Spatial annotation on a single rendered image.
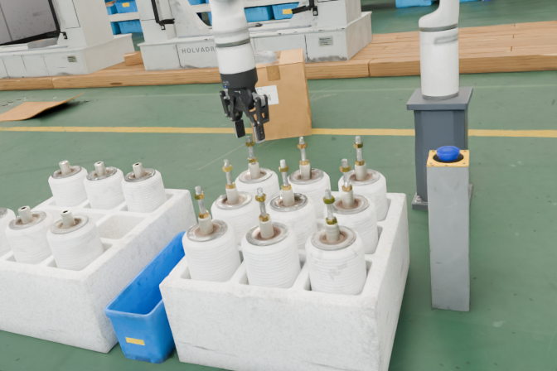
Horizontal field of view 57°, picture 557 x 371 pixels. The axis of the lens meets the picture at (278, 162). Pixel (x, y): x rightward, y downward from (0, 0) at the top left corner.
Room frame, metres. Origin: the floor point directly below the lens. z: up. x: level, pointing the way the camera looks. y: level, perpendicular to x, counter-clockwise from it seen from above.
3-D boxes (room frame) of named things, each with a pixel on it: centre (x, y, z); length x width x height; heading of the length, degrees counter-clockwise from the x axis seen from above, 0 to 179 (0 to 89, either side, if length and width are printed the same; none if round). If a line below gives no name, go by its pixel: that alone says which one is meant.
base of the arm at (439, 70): (1.27, -0.44, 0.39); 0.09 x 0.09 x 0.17; 63
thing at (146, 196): (1.16, 0.33, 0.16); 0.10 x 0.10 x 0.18
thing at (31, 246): (1.00, 0.54, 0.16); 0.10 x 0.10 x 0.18
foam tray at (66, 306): (1.11, 0.49, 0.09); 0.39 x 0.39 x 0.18; 64
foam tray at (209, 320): (0.89, -0.01, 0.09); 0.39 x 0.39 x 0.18; 67
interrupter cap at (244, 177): (1.05, 0.05, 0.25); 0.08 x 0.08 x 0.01
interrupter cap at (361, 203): (0.85, -0.12, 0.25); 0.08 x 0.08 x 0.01
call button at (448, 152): (0.85, -0.30, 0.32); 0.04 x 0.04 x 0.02
